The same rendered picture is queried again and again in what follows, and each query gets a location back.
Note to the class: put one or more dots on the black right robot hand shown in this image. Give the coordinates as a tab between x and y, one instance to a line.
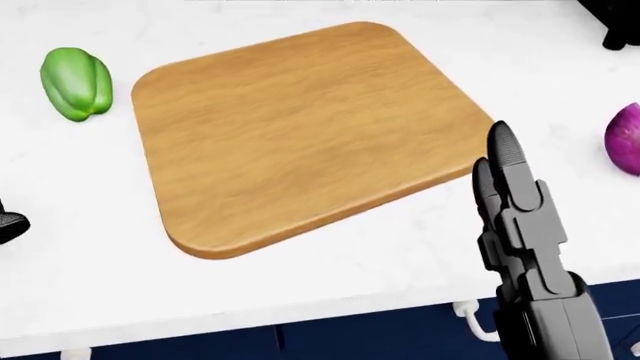
525	232

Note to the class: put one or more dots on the green bell pepper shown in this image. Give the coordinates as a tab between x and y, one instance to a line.
76	88

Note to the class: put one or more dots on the purple red onion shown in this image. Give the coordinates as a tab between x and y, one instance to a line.
625	140

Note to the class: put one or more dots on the black countertop appliance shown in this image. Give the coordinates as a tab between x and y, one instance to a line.
617	22

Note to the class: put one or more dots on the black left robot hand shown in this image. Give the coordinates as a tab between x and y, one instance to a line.
9	227

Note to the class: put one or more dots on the navy blue base cabinet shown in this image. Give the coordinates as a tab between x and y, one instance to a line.
310	337

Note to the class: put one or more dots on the wooden cutting board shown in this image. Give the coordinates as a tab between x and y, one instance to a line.
305	138

